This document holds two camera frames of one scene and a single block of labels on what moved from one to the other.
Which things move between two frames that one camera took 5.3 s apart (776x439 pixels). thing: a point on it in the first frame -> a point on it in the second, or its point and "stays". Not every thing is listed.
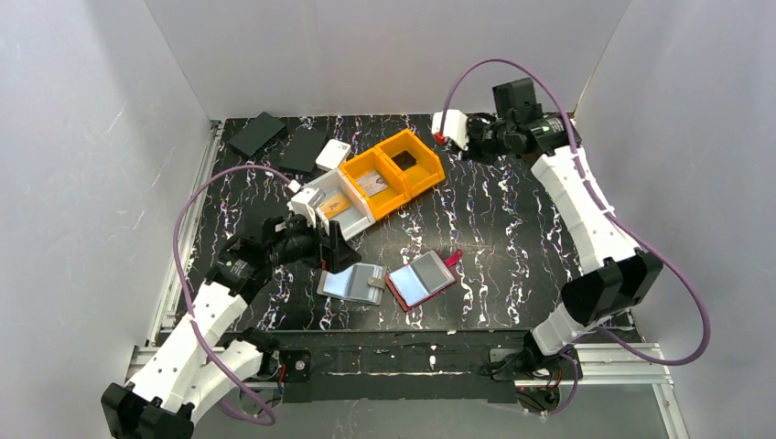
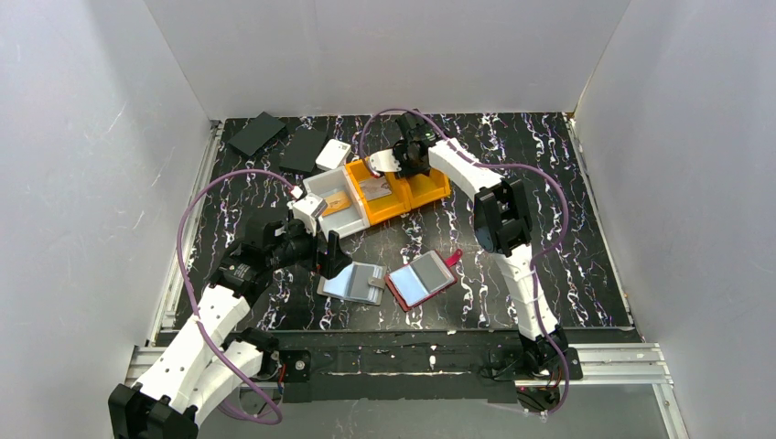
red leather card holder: x=422 y=279 stays
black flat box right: x=302 y=149 stays
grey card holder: x=362 y=283 stays
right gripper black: x=476 y=135 -> x=410 y=148
